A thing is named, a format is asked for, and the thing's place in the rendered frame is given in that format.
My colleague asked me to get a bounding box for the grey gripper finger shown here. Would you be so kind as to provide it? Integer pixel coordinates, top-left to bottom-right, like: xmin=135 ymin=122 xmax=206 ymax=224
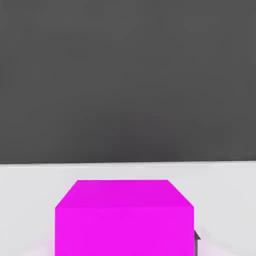
xmin=193 ymin=229 xmax=221 ymax=256

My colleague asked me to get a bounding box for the small magenta cube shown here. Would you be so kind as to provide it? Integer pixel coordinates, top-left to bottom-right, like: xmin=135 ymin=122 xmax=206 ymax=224
xmin=54 ymin=179 xmax=195 ymax=256

